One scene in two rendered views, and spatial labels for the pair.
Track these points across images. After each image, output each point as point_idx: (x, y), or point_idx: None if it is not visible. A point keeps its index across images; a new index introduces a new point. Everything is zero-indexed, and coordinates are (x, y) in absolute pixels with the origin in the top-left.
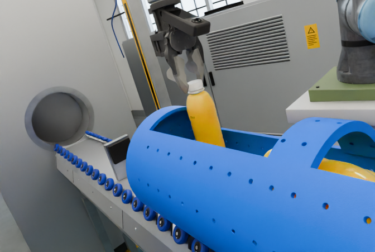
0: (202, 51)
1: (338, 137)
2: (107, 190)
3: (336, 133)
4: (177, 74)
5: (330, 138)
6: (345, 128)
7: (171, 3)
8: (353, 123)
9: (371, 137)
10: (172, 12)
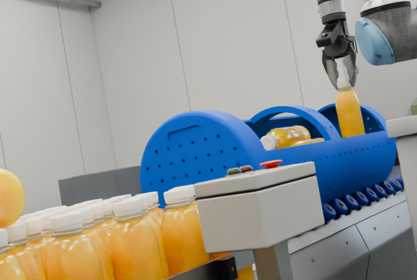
0: (354, 57)
1: (273, 112)
2: None
3: (272, 108)
4: (327, 74)
5: (266, 110)
6: (280, 108)
7: (327, 21)
8: (290, 108)
9: (311, 122)
10: (326, 27)
